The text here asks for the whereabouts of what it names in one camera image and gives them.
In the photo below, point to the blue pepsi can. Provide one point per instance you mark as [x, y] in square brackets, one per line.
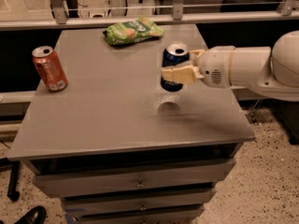
[174, 53]

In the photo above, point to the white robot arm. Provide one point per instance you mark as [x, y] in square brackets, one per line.
[271, 72]

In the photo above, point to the orange soda can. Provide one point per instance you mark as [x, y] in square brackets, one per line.
[49, 68]

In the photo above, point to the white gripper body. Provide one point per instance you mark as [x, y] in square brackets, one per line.
[214, 66]

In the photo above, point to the black stand leg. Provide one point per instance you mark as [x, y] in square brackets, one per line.
[12, 192]

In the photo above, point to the grey drawer cabinet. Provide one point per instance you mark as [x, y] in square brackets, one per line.
[115, 147]

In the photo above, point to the green rice chip bag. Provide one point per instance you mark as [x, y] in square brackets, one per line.
[123, 33]

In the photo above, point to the metal railing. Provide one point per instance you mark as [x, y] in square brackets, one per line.
[41, 14]

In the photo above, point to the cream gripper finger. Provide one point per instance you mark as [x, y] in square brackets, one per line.
[187, 74]
[196, 53]

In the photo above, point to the black shoe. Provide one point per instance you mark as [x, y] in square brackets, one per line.
[37, 215]

